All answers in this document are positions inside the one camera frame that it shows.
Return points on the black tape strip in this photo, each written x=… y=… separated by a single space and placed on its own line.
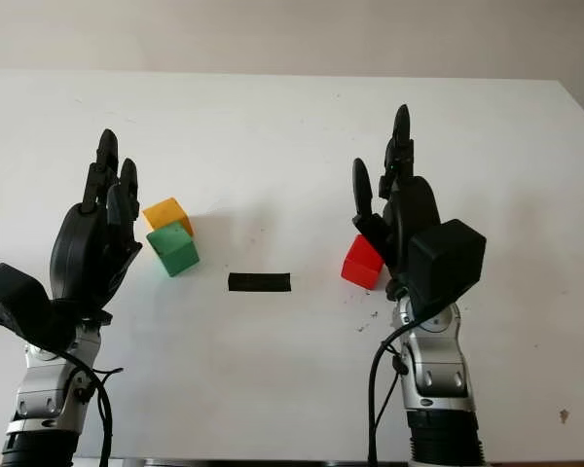
x=259 y=282

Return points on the green wooden block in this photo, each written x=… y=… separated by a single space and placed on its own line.
x=175 y=250

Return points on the yellow wooden block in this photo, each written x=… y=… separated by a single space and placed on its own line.
x=165 y=211

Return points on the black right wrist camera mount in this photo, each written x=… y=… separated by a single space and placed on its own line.
x=448 y=262

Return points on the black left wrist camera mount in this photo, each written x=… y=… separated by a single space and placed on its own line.
x=14 y=297

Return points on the red wooden block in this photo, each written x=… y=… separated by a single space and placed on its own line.
x=360 y=265

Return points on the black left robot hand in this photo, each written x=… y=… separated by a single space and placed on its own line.
x=78 y=253

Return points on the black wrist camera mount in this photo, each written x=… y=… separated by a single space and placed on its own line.
x=448 y=262
x=14 y=297

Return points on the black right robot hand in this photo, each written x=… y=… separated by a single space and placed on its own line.
x=418 y=209

